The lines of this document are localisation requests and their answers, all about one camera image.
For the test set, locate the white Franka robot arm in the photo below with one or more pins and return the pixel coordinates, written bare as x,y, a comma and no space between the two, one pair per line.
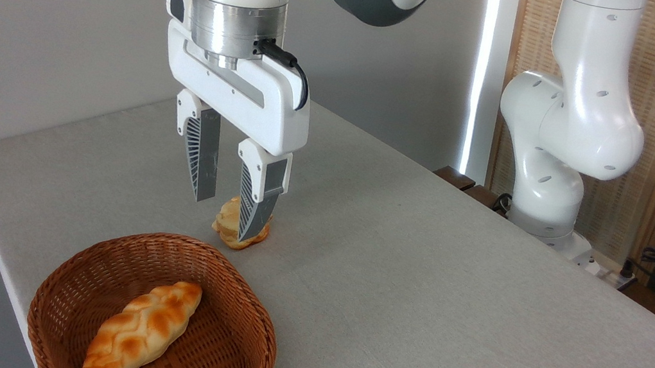
577,117

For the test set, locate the braided golden bread loaf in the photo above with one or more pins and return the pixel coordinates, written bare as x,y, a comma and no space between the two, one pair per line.
143,328

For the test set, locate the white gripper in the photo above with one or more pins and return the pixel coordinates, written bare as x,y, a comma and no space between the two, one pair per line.
261,103

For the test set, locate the brown wicker basket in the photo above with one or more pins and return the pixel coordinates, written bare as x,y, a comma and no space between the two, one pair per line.
226,338

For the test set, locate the dark brown wooden block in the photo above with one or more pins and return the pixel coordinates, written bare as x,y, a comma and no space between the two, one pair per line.
483,196
455,177

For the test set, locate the round golden bread bun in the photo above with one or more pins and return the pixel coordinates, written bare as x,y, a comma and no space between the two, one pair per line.
224,220

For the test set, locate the white power strip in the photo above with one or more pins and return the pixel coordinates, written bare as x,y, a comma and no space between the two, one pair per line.
603,271

